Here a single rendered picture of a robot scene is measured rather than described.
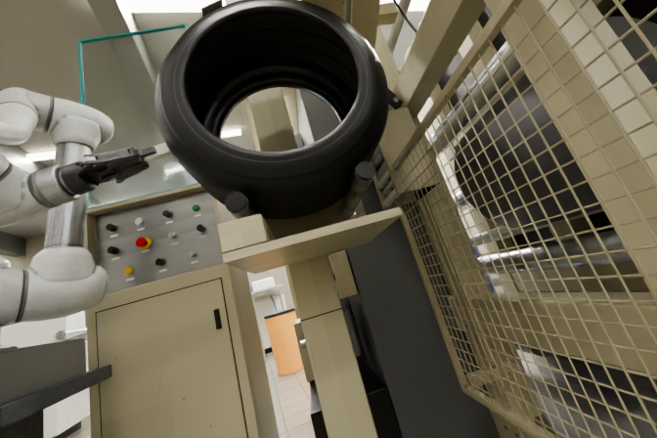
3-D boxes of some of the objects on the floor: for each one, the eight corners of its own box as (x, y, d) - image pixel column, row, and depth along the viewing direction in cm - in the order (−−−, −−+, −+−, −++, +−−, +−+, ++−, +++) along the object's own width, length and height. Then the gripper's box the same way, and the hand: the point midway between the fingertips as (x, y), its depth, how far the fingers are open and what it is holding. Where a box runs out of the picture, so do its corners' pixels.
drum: (314, 366, 300) (299, 306, 317) (277, 379, 288) (264, 317, 305) (308, 360, 333) (295, 306, 350) (274, 372, 321) (262, 316, 338)
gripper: (45, 155, 66) (155, 120, 71) (87, 177, 79) (178, 146, 83) (51, 185, 64) (164, 148, 69) (93, 202, 77) (186, 169, 81)
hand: (157, 152), depth 75 cm, fingers closed
